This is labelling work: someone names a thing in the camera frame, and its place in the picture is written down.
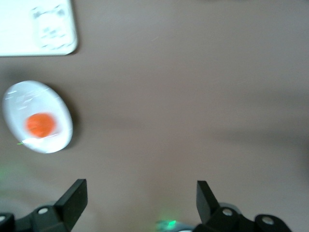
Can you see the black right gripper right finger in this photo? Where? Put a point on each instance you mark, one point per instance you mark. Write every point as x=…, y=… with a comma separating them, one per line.
x=207, y=207

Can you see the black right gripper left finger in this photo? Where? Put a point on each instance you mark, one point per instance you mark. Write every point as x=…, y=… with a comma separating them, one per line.
x=71, y=205

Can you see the orange mandarin fruit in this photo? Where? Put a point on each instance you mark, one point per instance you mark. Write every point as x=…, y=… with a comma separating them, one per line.
x=39, y=125

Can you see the white round plate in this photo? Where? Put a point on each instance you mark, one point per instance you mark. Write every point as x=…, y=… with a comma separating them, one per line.
x=46, y=101

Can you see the cream bear print tray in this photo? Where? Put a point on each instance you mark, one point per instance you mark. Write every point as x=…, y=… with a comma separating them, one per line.
x=14, y=26

